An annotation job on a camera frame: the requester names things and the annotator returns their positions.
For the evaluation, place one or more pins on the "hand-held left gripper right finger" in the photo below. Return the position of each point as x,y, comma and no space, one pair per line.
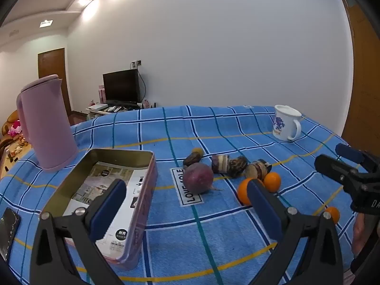
264,207

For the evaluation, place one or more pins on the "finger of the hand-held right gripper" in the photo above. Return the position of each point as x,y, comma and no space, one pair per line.
348,151
332,166

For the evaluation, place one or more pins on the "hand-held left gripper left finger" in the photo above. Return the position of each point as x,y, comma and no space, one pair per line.
108,210

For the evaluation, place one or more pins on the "orange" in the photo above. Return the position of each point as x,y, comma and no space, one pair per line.
272,181
333,213
242,191

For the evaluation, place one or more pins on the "pink metal tin box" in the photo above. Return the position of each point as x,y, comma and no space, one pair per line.
142,202

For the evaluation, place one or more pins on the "cut taro piece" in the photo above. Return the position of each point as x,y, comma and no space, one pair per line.
256,169

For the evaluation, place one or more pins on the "dark brown taro corm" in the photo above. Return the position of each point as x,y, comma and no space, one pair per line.
237,166

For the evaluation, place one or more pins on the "striped purple taro piece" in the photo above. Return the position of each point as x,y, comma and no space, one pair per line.
220,164

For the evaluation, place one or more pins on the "purple round radish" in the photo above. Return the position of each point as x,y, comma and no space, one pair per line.
197,178

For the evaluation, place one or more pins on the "small yellow round fruit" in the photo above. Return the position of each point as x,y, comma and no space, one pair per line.
198,151

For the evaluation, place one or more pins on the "small dark round taro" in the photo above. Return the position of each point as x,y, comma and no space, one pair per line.
191,158

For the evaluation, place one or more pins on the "person's right hand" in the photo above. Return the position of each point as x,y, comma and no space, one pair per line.
360,231

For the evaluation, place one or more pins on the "printed paper insert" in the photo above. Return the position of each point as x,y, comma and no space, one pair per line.
89,184

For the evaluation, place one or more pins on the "wooden wardrobe panel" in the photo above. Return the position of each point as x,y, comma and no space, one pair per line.
363,95

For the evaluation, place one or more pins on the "white mug with blue print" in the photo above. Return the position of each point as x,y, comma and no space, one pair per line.
283,124

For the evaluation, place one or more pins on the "blue plaid blanket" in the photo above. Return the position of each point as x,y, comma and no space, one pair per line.
222,130

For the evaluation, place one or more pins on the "white television stand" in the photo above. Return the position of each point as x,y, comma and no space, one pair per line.
98,108

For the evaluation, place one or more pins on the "black smartphone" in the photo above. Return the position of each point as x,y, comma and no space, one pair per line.
7,231

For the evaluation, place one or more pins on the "pink electric kettle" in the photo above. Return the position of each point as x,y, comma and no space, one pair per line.
47,124

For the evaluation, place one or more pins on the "small pink toy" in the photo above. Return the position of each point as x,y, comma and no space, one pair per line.
147,104

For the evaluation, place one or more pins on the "black television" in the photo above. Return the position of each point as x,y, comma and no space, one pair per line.
121,86

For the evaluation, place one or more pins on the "brown sofa with pink cushions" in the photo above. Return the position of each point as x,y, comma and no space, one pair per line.
10,118

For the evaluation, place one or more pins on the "brown wooden door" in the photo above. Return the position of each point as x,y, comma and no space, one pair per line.
53,71

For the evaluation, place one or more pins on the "square ceiling light fixture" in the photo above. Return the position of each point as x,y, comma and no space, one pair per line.
46,23

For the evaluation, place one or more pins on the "wall power outlet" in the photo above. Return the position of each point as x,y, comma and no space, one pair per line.
136,63

